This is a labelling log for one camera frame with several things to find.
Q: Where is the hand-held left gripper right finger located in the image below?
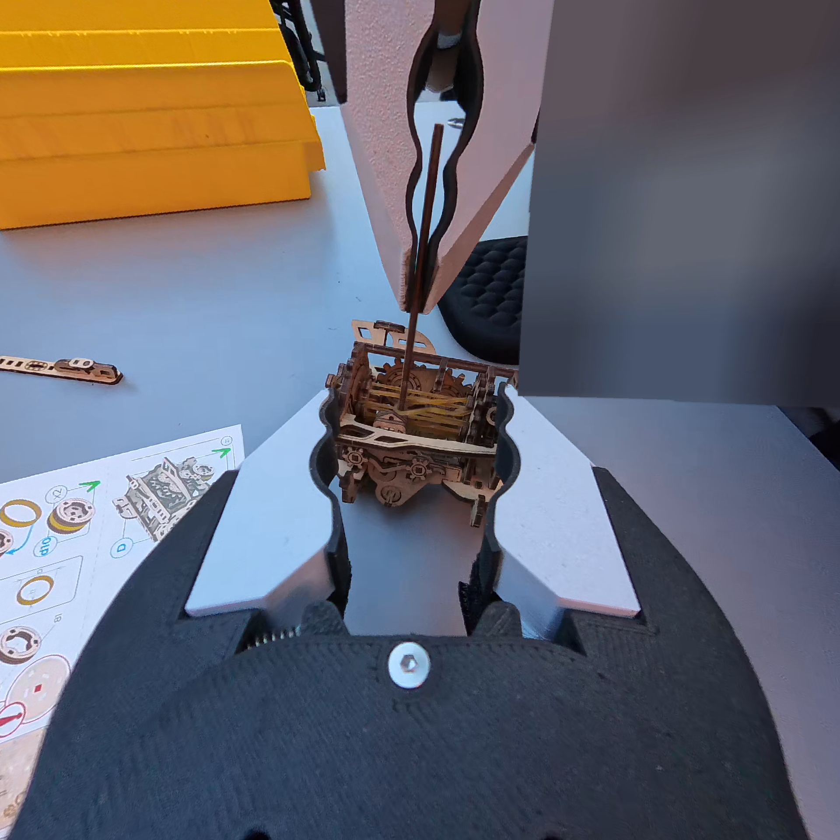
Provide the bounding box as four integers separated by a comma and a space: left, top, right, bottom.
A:
479, 382, 642, 636

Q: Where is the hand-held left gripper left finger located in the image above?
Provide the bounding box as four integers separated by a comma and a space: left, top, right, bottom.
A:
184, 389, 350, 627

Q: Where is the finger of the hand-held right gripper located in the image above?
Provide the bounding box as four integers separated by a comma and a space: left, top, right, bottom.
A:
343, 0, 439, 311
422, 0, 557, 316

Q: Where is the wooden gear model vehicle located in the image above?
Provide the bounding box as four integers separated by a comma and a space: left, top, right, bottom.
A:
326, 319, 519, 528

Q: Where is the thin wooden stick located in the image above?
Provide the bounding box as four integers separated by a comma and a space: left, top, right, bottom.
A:
402, 125, 446, 414

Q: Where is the model assembly instruction booklet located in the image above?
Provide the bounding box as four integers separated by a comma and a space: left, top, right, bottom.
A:
0, 423, 245, 815

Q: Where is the black quilted armrest pad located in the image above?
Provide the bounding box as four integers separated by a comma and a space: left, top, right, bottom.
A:
436, 236, 529, 365

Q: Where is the perforated wooden strip part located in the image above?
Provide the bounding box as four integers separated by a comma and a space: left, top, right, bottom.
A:
0, 354, 124, 386

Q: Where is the yellow plastic storage bin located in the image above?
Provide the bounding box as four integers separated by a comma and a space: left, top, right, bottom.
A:
0, 0, 327, 231

